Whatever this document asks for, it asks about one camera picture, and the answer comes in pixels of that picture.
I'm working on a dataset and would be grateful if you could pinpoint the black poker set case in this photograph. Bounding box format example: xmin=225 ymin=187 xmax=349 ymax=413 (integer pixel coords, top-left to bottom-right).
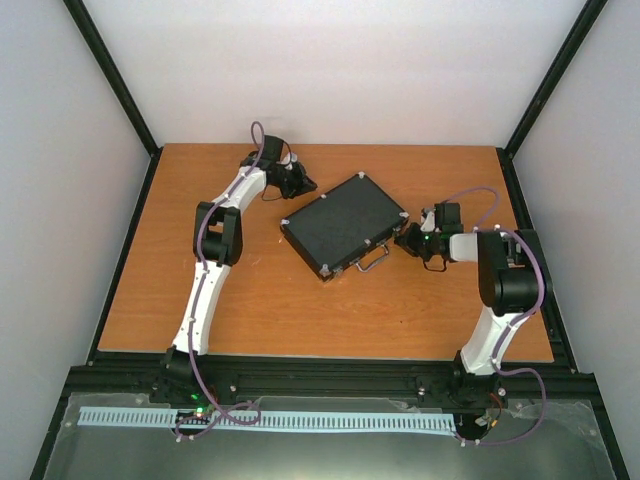
xmin=280 ymin=172 xmax=409 ymax=282

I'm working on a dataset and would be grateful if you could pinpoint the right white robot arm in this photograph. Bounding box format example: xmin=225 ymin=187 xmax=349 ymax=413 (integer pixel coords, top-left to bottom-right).
xmin=395 ymin=202 xmax=552 ymax=406

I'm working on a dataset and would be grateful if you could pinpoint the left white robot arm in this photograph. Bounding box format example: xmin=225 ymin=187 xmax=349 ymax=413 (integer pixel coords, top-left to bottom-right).
xmin=164 ymin=135 xmax=317 ymax=403

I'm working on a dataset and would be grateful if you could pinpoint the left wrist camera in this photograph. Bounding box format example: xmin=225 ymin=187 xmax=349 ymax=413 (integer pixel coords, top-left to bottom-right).
xmin=281 ymin=153 xmax=298 ymax=170

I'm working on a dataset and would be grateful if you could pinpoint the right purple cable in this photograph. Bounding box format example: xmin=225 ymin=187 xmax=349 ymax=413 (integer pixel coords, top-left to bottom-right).
xmin=452 ymin=187 xmax=549 ymax=447

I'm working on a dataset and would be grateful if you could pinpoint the purple cable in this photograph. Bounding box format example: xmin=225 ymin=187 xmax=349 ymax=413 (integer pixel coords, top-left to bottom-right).
xmin=452 ymin=187 xmax=549 ymax=447
xmin=175 ymin=120 xmax=262 ymax=442

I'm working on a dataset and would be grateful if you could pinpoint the light blue cable duct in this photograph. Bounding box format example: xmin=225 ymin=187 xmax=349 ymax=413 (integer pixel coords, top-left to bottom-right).
xmin=77 ymin=406 xmax=456 ymax=436

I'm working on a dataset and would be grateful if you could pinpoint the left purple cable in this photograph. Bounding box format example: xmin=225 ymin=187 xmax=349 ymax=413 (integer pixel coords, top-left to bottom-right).
xmin=175 ymin=120 xmax=262 ymax=442

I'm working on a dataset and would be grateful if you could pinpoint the left black frame post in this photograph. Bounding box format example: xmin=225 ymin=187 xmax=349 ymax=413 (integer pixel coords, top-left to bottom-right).
xmin=62 ymin=0 xmax=162 ymax=157

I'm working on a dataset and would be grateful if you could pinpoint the black frame post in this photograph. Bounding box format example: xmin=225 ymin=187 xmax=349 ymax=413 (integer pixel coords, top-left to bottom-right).
xmin=62 ymin=0 xmax=162 ymax=157
xmin=503 ymin=0 xmax=609 ymax=157

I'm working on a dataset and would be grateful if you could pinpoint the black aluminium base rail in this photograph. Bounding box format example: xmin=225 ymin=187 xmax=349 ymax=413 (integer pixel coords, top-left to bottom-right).
xmin=62 ymin=352 xmax=602 ymax=409

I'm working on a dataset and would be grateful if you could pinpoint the right black frame post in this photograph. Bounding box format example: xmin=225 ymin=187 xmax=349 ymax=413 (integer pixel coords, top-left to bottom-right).
xmin=503 ymin=0 xmax=609 ymax=157

